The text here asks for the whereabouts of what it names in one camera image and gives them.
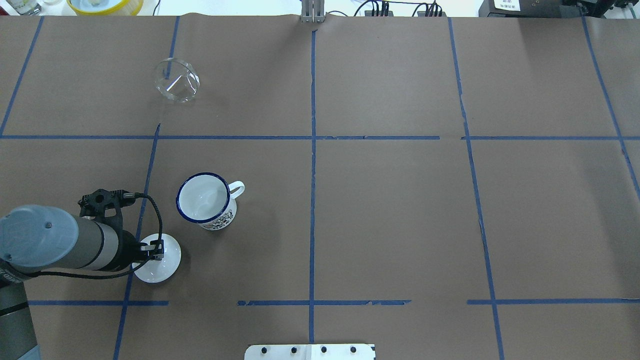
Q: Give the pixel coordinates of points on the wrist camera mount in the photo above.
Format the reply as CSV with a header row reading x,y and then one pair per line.
x,y
105,206

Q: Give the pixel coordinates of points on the white pedestal column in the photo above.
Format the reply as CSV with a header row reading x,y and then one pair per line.
x,y
326,351

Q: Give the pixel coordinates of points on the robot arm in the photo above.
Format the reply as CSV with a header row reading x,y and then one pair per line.
x,y
41,241

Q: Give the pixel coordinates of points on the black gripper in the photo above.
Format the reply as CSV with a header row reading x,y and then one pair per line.
x,y
128,252

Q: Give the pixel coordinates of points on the yellow tape roll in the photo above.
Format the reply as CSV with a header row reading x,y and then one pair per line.
x,y
106,7

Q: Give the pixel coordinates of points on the aluminium frame post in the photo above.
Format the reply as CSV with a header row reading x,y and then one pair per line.
x,y
312,11

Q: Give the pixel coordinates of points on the black box device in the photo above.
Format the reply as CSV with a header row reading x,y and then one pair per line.
x,y
550,9

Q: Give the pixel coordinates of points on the brown table paper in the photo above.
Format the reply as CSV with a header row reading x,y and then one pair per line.
x,y
443,188

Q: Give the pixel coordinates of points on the white enamel mug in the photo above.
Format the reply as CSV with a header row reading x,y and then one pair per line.
x,y
208,200

